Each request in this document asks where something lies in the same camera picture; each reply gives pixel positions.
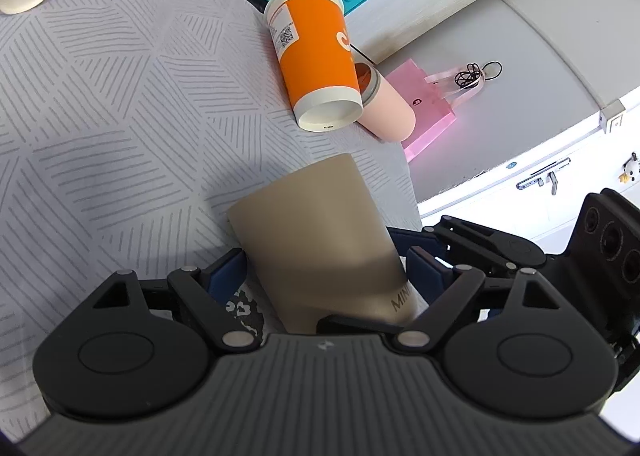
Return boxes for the grey patterned tablecloth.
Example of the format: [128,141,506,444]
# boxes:
[1,0,420,441]

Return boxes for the door handle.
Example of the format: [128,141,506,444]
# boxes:
[516,158,572,196]

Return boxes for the tan cylindrical cup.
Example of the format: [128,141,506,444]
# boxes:
[228,153,419,333]

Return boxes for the pink paper gift bag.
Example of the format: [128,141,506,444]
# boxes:
[386,59,486,162]

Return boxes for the orange paper cup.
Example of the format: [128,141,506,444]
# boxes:
[265,0,363,133]

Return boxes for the black hair ties on hook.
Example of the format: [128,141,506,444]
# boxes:
[453,60,504,91]

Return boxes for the pink cup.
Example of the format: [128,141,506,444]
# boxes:
[355,62,416,143]

